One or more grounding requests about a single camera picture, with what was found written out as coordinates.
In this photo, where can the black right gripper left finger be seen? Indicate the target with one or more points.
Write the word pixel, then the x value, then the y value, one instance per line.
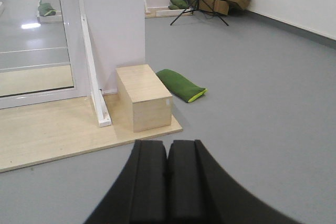
pixel 138 194

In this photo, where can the black tripod stand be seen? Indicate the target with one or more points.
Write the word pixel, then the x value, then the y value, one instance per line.
pixel 194 6

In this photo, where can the white wooden support brace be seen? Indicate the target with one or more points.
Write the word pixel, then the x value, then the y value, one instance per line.
pixel 102 113

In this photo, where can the light plywood base platform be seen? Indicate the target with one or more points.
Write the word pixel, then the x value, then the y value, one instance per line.
pixel 45 132

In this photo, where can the brown cardboard box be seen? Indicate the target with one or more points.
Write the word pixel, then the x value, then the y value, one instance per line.
pixel 223 6

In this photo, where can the green sandbag by far wall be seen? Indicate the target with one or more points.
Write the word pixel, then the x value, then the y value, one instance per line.
pixel 178 4

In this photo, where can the white framed sliding glass door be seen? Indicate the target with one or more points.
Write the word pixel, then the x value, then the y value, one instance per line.
pixel 42 58

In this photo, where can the light wooden box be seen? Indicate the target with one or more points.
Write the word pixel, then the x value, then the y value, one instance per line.
pixel 146 100

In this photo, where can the green sandbag near box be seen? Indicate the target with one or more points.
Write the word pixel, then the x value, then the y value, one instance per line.
pixel 180 85

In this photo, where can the green sandbag behind glass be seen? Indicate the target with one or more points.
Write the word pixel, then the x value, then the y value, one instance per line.
pixel 45 9

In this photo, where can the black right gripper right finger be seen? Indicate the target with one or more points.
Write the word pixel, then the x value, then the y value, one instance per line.
pixel 201 191

